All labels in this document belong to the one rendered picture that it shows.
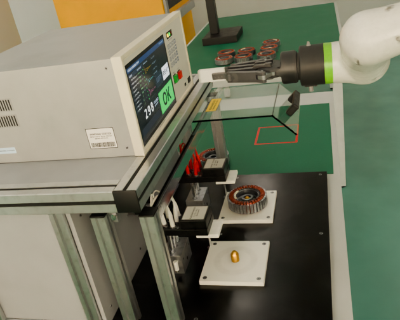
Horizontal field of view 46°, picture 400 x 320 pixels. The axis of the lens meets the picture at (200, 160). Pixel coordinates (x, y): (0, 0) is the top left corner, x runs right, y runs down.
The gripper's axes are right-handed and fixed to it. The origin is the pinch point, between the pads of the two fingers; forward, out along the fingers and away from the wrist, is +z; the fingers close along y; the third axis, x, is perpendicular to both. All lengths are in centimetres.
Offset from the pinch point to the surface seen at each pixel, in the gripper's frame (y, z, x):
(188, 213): -20.4, 6.1, -26.2
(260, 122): 70, 0, -43
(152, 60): -12.6, 9.7, 8.4
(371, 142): 199, -55, -118
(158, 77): -11.5, 9.6, 4.0
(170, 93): -5.6, 9.6, -1.7
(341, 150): 140, -33, -93
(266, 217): -2.6, -9.2, -40.0
